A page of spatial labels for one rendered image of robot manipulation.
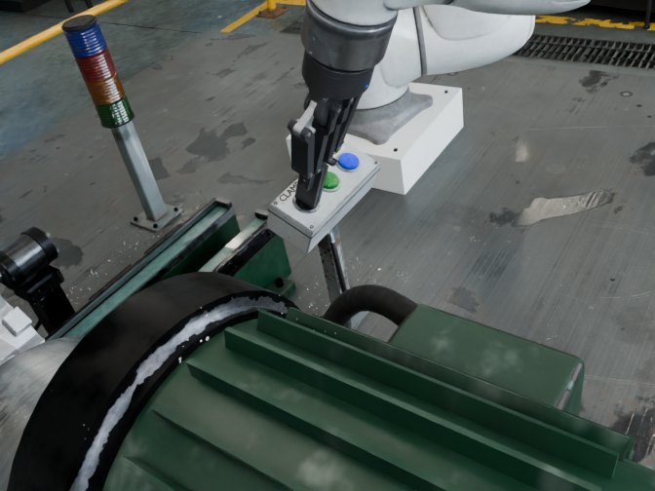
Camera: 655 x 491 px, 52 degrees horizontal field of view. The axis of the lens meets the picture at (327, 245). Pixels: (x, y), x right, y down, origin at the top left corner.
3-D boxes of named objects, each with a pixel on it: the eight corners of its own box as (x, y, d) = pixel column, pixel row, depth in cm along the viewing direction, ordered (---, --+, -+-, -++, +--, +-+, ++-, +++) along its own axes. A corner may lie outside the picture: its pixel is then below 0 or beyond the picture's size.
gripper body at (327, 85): (335, 15, 72) (321, 83, 80) (288, 48, 67) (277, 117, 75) (393, 48, 71) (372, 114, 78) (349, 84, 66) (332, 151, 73)
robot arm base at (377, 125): (356, 82, 153) (352, 59, 149) (436, 101, 139) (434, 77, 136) (301, 122, 144) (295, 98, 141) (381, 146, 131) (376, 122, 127)
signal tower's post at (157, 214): (156, 233, 135) (74, 32, 109) (130, 223, 139) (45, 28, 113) (183, 210, 139) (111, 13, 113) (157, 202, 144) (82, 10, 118)
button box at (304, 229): (306, 255, 89) (313, 231, 85) (264, 227, 91) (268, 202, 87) (373, 186, 99) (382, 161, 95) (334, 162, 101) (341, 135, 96)
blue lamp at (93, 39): (88, 59, 113) (77, 34, 110) (65, 56, 116) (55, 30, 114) (114, 45, 117) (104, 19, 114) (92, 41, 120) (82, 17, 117)
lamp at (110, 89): (107, 107, 119) (97, 84, 116) (86, 102, 122) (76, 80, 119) (132, 92, 122) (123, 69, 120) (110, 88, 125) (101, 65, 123)
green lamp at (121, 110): (116, 130, 122) (107, 107, 119) (95, 124, 125) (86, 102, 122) (139, 114, 125) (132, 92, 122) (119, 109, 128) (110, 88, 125)
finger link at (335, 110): (344, 102, 73) (337, 108, 72) (325, 174, 81) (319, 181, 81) (315, 85, 74) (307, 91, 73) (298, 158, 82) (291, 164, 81)
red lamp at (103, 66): (97, 84, 116) (88, 59, 113) (76, 80, 119) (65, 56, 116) (123, 69, 120) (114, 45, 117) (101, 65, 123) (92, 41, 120)
